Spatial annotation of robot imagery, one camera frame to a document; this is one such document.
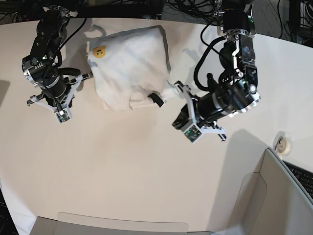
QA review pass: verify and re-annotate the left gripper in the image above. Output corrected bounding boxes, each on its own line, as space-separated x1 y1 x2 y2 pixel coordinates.
172 93 227 130

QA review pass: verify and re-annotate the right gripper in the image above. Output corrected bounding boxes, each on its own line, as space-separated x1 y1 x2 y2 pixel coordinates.
40 75 76 107

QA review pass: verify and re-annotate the white printed t-shirt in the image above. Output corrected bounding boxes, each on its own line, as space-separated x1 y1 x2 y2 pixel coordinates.
88 25 178 111

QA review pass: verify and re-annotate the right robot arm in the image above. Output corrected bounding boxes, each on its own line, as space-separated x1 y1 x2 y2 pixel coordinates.
22 3 81 111

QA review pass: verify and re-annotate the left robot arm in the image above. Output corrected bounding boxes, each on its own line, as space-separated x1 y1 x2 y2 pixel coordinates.
188 0 260 127

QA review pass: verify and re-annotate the clear tape roll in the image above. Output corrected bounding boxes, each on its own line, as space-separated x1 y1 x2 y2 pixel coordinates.
272 131 292 157

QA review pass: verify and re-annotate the black keyboard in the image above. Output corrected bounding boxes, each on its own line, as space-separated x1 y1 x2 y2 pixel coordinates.
284 161 313 198

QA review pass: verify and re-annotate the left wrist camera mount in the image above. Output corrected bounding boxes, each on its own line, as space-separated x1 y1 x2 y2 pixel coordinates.
172 81 226 144

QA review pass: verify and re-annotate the black cable bundle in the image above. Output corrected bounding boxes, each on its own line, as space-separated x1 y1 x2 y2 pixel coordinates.
166 0 228 26

